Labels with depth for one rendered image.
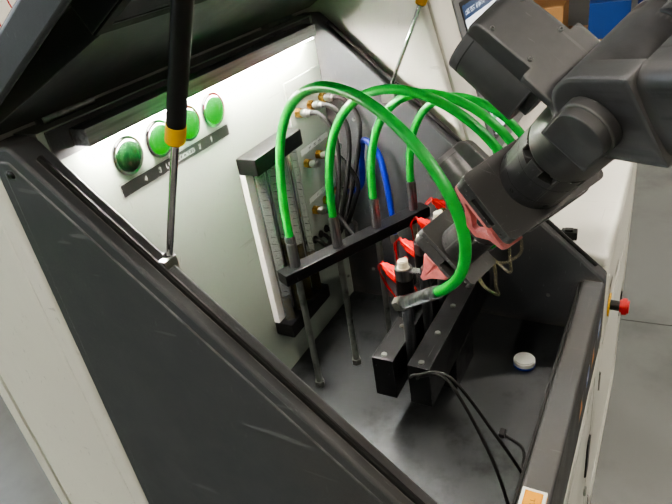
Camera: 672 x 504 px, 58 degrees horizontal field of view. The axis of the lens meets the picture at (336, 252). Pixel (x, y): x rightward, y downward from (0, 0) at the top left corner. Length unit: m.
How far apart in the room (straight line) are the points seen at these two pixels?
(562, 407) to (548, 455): 0.09
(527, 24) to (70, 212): 0.49
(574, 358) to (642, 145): 0.72
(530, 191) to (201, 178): 0.58
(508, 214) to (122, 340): 0.49
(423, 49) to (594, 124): 0.84
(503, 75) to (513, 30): 0.03
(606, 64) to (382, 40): 0.87
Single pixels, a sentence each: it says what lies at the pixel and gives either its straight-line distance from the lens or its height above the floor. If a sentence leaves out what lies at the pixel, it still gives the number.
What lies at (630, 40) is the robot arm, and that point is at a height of 1.54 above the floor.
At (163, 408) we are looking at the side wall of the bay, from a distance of 0.82.
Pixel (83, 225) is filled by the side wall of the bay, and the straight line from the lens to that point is 0.70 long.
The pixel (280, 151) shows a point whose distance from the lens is 0.91.
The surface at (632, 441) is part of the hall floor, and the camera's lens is 2.25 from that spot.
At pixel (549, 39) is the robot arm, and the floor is 1.53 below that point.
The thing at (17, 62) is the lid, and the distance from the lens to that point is 0.62.
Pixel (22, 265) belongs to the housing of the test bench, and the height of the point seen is 1.29.
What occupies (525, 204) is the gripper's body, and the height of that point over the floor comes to 1.40.
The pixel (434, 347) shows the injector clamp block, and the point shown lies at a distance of 1.00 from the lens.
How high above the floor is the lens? 1.62
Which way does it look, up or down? 30 degrees down
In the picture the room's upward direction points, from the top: 9 degrees counter-clockwise
